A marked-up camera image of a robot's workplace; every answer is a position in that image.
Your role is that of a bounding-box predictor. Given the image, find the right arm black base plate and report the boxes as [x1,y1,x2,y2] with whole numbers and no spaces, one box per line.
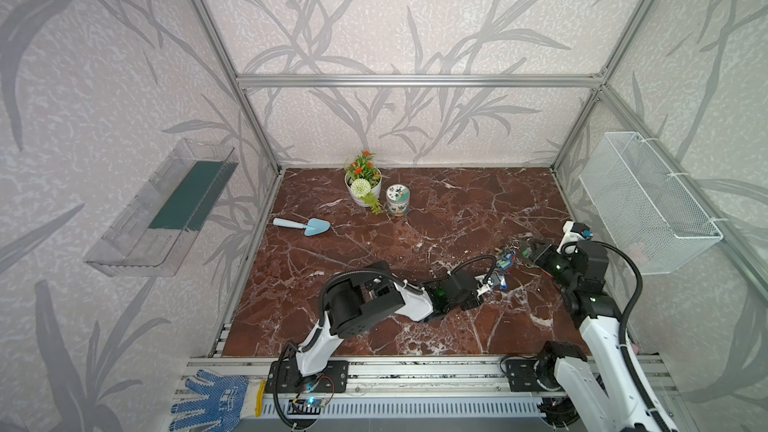
[499,357,565,393]

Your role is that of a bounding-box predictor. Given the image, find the printed snack jar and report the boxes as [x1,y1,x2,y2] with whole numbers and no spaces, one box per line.
[386,184,411,217]

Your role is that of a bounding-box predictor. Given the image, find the white wire mesh basket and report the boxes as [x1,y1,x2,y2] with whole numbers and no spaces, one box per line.
[580,132,723,275]

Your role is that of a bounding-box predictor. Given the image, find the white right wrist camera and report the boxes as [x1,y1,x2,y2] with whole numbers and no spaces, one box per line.
[557,221,593,255]

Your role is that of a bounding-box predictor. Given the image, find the potted artificial flower plant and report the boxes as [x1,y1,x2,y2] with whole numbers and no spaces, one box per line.
[344,150,384,215]

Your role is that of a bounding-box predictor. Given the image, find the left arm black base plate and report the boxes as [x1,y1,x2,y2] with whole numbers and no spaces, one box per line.
[265,357,349,394]

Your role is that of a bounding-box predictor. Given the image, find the blue dotted work glove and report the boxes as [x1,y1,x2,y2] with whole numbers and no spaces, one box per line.
[168,369,265,432]

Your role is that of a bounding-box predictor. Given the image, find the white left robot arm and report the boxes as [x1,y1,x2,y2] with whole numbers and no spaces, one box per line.
[265,255,507,395]

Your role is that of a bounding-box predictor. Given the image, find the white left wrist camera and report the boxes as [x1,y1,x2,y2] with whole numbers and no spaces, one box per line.
[475,272,500,296]

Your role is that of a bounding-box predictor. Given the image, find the clear plastic wall tray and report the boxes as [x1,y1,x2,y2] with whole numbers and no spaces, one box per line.
[84,139,239,277]

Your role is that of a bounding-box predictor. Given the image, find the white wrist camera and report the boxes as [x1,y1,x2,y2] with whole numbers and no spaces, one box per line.
[557,221,593,255]
[475,272,500,296]

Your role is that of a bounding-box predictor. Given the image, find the light blue toy trowel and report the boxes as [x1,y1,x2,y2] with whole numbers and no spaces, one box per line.
[272,218,331,236]

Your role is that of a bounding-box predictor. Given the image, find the green circuit board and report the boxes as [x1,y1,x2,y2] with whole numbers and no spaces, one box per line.
[286,395,333,416]

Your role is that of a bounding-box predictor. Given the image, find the blue tagged key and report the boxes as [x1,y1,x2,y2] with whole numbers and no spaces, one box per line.
[496,250,516,291]

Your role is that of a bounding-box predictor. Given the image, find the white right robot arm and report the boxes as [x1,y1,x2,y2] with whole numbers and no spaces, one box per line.
[522,240,679,431]

